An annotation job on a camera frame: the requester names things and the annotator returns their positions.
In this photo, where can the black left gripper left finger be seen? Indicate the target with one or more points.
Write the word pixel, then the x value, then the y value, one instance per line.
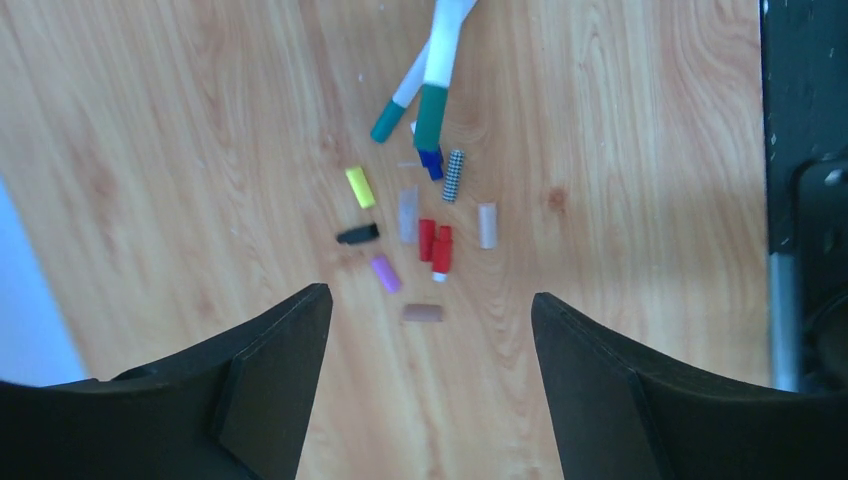
pixel 235 406

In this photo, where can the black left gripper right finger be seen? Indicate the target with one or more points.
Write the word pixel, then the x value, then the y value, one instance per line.
pixel 622 410

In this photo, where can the brown marker cap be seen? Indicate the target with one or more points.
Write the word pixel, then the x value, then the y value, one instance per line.
pixel 427 313

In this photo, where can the pink marker cap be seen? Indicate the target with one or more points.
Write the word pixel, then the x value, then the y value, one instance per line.
pixel 387 275

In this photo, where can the black marker cap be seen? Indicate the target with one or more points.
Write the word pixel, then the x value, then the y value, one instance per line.
pixel 359 235

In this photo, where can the red marker cap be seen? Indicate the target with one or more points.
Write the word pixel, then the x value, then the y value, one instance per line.
pixel 442 254
pixel 426 238

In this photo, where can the beige marker cap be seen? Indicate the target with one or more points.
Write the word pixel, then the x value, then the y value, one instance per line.
pixel 487 224

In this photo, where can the yellow marker cap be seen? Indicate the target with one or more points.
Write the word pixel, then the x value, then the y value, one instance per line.
pixel 360 187

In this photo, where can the clear gel pen cap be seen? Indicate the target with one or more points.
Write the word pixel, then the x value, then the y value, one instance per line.
pixel 408 215

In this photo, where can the houndstooth pen cap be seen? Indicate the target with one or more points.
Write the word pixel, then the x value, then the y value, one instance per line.
pixel 452 177

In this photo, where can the blue pen cap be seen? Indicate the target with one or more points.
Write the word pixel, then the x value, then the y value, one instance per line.
pixel 432 161

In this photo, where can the teal capped white marker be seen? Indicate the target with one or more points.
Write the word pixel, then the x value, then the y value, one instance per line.
pixel 401 99

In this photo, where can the dark green capped marker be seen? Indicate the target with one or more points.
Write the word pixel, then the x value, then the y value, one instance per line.
pixel 447 23

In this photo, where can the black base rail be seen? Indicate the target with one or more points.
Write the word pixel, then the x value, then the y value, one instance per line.
pixel 804 80

